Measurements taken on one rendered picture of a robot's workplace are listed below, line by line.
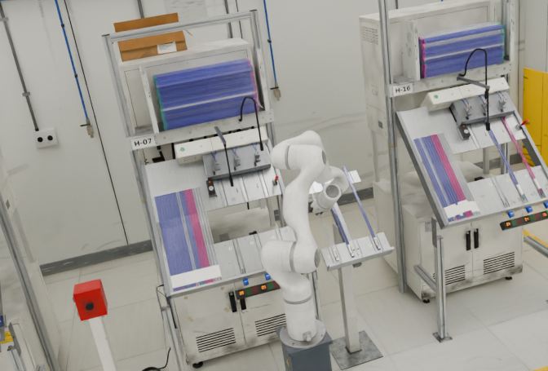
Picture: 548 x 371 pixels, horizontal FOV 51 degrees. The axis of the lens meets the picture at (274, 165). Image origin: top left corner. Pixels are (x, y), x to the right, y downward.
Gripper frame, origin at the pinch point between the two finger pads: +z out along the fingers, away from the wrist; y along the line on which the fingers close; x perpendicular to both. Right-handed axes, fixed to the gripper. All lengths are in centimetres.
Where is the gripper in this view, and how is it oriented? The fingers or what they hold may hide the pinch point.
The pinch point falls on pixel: (318, 210)
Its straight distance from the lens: 290.9
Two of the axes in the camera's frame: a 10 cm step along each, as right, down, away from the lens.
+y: -9.5, 2.2, -2.1
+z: -1.3, 3.6, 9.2
